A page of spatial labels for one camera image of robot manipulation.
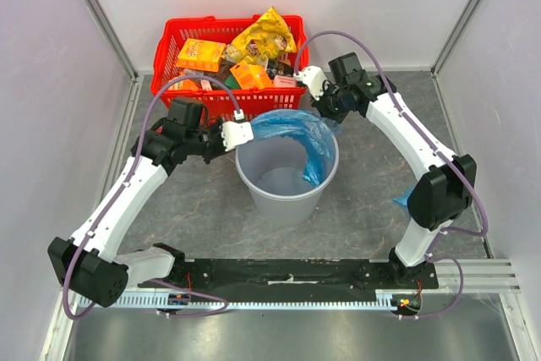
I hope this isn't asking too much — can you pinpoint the grey slotted cable duct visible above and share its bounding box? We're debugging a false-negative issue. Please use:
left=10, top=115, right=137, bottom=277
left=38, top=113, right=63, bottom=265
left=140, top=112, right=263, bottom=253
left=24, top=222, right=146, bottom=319
left=78, top=287, right=439, bottom=312

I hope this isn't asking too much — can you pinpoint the yellow chips bag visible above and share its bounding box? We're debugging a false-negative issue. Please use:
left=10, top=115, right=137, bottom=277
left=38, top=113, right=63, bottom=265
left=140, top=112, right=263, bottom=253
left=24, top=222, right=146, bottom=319
left=224, top=7, right=297, bottom=64

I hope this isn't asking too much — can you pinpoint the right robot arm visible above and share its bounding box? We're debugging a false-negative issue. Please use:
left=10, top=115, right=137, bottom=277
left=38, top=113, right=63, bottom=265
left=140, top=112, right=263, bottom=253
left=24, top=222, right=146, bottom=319
left=298, top=52, right=477, bottom=288

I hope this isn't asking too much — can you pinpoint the grey plastic trash bin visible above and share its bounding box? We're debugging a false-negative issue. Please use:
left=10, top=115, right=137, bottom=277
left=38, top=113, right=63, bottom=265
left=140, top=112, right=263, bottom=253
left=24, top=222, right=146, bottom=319
left=235, top=134, right=339, bottom=226

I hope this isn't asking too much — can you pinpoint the orange striped packet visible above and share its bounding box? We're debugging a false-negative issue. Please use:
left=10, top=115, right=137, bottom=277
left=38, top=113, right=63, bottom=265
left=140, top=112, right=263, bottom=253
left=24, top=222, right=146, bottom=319
left=168, top=75, right=201, bottom=91

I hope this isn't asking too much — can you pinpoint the torn blue trash bag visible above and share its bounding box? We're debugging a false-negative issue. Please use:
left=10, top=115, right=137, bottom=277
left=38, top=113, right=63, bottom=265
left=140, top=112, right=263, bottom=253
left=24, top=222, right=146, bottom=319
left=250, top=109, right=340, bottom=187

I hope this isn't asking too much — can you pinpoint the red plastic shopping basket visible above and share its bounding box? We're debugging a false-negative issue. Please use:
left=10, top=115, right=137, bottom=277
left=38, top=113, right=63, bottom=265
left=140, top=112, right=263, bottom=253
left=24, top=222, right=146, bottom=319
left=150, top=14, right=305, bottom=120

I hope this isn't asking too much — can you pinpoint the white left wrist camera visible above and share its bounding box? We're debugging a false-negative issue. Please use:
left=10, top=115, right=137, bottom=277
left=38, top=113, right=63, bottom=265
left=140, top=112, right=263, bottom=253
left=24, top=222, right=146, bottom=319
left=221, top=109, right=254, bottom=152

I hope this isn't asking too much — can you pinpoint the orange snack box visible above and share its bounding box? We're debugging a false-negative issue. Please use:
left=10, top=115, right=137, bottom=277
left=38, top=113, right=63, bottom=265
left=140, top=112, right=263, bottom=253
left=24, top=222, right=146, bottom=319
left=176, top=38, right=226, bottom=73

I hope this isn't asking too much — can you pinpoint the green packet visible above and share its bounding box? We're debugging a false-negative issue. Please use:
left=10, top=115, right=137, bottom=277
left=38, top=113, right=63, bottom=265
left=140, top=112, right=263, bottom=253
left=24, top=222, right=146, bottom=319
left=222, top=74, right=241, bottom=90

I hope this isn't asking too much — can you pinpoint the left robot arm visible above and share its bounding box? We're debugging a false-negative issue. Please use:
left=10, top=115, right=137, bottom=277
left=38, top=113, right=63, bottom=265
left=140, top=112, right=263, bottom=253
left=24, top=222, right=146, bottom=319
left=47, top=98, right=253, bottom=320

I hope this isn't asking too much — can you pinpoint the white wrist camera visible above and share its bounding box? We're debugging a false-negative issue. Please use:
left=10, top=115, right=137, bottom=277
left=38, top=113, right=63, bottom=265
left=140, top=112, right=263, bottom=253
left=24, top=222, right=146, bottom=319
left=221, top=109, right=254, bottom=152
left=293, top=66, right=327, bottom=101

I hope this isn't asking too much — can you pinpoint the small orange carton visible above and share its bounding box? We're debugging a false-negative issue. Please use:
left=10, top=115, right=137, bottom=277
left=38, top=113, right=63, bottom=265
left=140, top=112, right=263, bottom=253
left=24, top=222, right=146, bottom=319
left=230, top=61, right=273, bottom=90

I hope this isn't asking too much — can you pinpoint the blue trash bag roll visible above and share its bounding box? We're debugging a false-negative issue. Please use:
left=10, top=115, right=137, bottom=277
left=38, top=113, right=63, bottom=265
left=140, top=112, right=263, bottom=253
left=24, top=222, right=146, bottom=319
left=392, top=188, right=413, bottom=217

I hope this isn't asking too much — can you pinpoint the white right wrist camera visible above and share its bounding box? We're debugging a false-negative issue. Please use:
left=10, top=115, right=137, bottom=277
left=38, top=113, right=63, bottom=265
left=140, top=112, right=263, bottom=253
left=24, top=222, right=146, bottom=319
left=293, top=66, right=327, bottom=101

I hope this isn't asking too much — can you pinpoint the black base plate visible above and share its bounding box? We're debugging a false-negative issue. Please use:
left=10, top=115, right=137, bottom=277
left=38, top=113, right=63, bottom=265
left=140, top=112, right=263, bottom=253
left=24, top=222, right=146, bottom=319
left=165, top=259, right=439, bottom=303

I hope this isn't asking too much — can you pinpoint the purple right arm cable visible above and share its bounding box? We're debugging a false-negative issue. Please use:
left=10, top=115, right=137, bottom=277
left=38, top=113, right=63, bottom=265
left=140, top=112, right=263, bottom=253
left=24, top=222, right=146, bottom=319
left=294, top=30, right=489, bottom=320

